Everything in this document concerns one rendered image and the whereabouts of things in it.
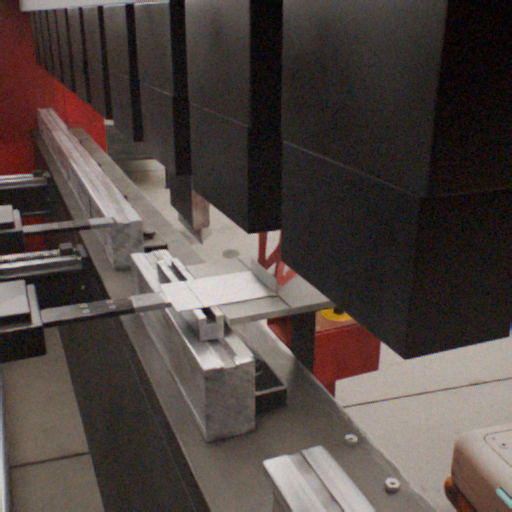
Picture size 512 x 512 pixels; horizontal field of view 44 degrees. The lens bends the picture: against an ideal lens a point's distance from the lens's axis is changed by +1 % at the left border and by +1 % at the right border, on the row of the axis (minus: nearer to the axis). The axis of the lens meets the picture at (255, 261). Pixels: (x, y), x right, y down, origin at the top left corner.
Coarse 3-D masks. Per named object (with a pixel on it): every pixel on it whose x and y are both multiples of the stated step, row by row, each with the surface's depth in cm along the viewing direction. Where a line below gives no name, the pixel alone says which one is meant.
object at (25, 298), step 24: (0, 288) 73; (24, 288) 73; (0, 312) 67; (24, 312) 67; (48, 312) 74; (72, 312) 74; (96, 312) 74; (120, 312) 74; (0, 336) 66; (24, 336) 67; (0, 360) 66
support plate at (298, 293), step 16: (256, 256) 92; (192, 272) 86; (208, 272) 86; (224, 272) 86; (272, 272) 86; (288, 288) 81; (304, 288) 81; (240, 304) 77; (256, 304) 77; (272, 304) 77; (304, 304) 77; (320, 304) 78; (240, 320) 74; (256, 320) 75
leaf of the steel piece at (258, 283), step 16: (240, 272) 86; (256, 272) 85; (192, 288) 81; (208, 288) 81; (224, 288) 81; (240, 288) 81; (256, 288) 81; (272, 288) 80; (208, 304) 76; (224, 304) 77
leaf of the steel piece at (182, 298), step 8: (168, 288) 81; (176, 288) 81; (184, 288) 81; (168, 296) 78; (176, 296) 79; (184, 296) 79; (192, 296) 79; (176, 304) 76; (184, 304) 76; (192, 304) 76; (200, 304) 76
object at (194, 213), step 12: (180, 180) 74; (180, 192) 75; (192, 192) 71; (180, 204) 76; (192, 204) 71; (204, 204) 72; (180, 216) 80; (192, 216) 72; (204, 216) 72; (192, 228) 76
